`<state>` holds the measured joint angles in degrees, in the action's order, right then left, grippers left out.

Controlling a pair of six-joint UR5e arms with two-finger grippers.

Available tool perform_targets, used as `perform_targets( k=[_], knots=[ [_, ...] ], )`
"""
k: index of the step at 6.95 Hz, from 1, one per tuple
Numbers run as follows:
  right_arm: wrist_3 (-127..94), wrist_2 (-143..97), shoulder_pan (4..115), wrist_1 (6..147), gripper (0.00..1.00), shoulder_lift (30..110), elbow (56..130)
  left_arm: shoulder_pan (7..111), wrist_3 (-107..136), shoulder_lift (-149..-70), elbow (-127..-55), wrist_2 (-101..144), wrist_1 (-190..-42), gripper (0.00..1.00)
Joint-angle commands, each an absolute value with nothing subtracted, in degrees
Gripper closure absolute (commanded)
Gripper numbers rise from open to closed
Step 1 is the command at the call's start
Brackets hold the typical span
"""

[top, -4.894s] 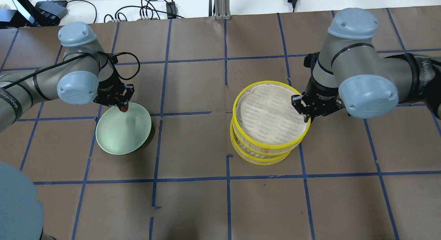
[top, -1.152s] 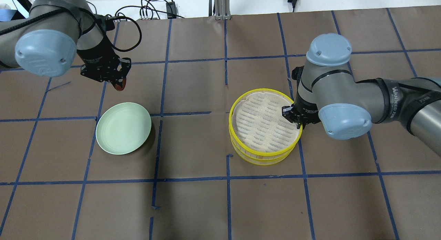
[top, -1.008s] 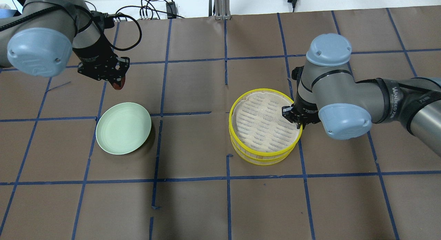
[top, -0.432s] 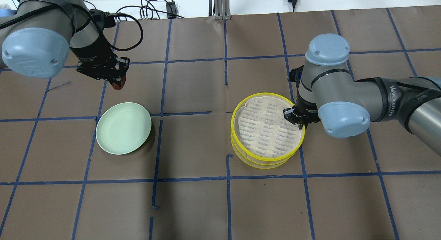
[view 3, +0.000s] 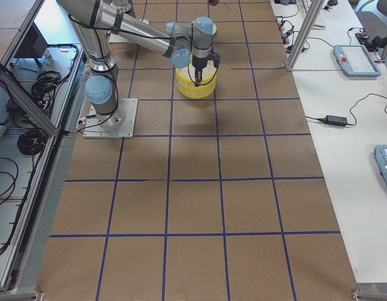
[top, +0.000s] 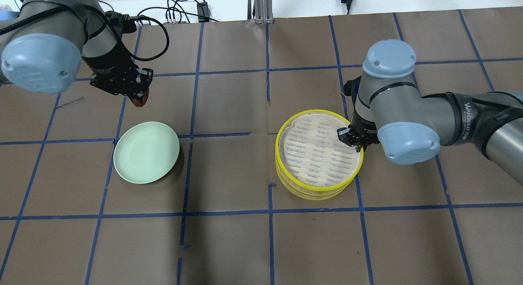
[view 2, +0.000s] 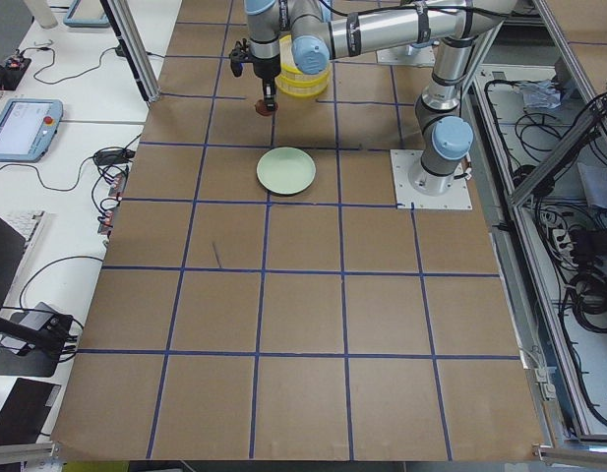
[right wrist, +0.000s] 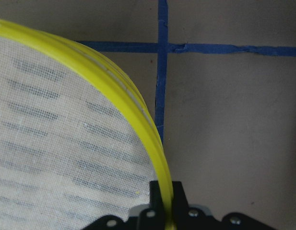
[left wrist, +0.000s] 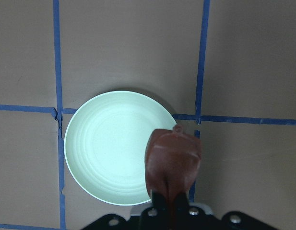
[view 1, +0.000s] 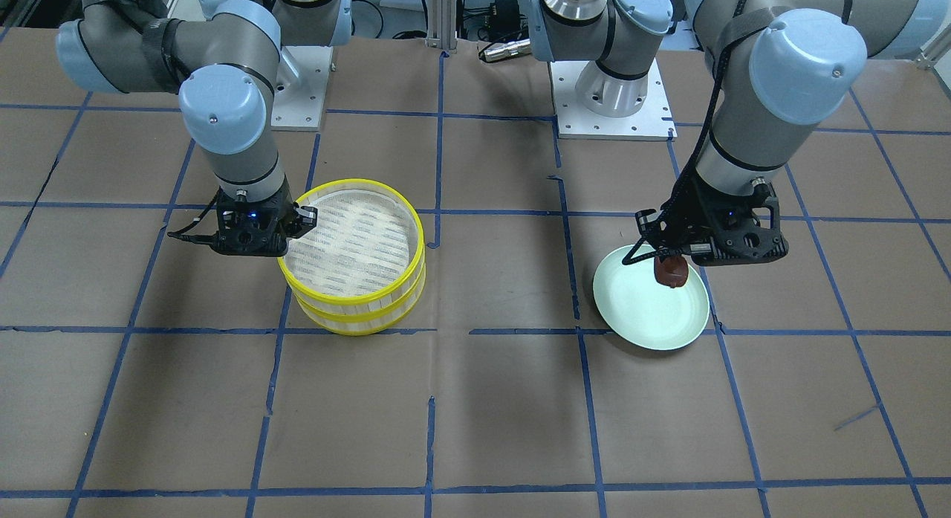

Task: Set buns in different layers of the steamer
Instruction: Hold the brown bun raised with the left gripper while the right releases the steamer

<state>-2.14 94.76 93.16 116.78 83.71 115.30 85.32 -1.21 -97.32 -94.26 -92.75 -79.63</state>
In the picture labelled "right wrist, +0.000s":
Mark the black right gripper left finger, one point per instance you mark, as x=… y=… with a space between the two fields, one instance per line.
x=149 y=216

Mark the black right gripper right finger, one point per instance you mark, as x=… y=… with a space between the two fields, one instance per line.
x=188 y=217

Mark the yellow steamer layer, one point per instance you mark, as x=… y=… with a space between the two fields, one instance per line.
x=77 y=141

